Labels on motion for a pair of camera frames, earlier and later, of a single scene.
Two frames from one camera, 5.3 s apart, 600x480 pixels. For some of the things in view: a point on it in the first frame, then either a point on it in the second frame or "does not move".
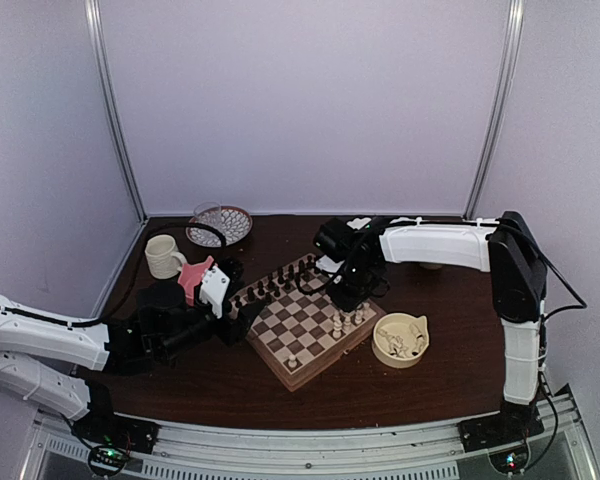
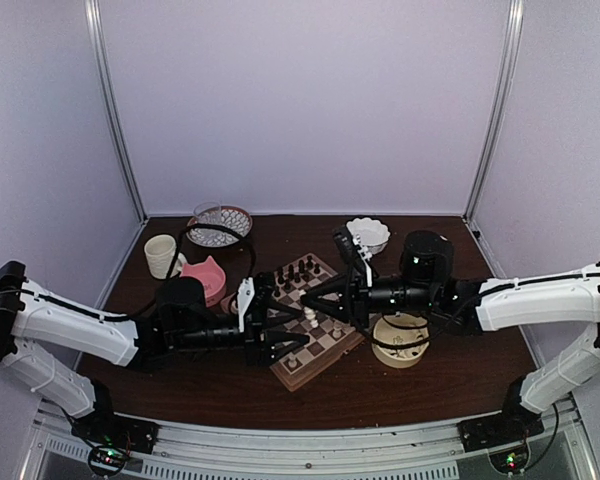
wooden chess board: [301, 334] does not move
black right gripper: [349, 303] -> [358, 311]
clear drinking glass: [209, 213] does not move
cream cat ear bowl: [400, 340] does not move
